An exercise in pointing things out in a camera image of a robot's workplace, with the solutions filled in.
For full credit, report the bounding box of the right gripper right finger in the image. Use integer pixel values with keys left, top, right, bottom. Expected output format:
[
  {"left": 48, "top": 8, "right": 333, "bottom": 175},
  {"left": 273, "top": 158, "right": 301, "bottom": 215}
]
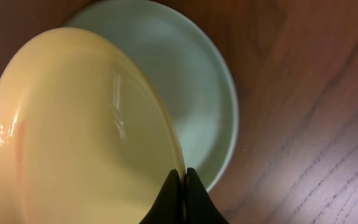
[{"left": 185, "top": 167, "right": 229, "bottom": 224}]

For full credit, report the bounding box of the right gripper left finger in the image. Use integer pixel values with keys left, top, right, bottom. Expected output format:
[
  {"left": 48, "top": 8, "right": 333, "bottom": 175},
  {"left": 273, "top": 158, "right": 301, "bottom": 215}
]
[{"left": 140, "top": 169, "right": 184, "bottom": 224}]

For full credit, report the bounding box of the yellow plate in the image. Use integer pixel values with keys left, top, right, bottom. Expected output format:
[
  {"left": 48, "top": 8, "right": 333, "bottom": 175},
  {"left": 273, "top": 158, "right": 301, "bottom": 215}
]
[{"left": 0, "top": 27, "right": 185, "bottom": 223}]

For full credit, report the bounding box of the light blue plate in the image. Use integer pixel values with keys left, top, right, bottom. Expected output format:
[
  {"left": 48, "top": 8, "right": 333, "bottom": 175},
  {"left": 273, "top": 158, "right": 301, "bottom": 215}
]
[{"left": 65, "top": 1, "right": 239, "bottom": 190}]

